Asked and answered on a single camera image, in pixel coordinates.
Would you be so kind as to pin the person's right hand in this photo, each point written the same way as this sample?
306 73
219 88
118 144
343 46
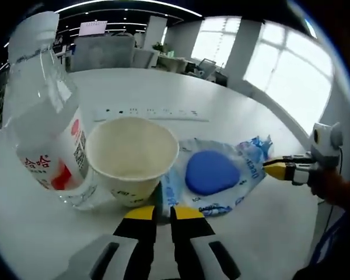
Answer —
329 186

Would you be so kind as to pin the wall screen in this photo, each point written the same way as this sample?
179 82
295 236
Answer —
92 28

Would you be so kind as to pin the blue tissue packet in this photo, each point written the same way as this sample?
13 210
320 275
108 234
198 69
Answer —
256 146

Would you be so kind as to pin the blue pad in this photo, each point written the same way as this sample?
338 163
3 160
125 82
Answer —
210 172

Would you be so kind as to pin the green potted plant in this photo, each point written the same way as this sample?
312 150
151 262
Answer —
160 48

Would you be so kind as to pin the large window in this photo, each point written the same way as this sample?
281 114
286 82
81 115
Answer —
291 70

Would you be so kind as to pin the light wooden desk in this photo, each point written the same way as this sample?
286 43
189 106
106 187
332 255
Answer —
172 62

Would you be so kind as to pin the clear water bottle red label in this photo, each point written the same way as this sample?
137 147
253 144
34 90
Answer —
41 116

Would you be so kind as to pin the grey mesh office chair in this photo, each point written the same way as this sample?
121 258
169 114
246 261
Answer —
102 54

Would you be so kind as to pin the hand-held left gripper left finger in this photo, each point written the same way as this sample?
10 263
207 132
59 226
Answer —
134 233

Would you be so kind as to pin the window with blinds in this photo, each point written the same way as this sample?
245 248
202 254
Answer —
216 41

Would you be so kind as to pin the black office chair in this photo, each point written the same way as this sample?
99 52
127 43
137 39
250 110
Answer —
207 70

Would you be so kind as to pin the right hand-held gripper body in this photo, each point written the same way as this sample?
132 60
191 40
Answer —
326 143

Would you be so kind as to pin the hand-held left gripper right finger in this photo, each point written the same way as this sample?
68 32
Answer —
189 230

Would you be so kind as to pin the white paper cup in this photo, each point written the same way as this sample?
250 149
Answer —
128 175

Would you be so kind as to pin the white socket strip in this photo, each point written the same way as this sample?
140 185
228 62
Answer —
163 115

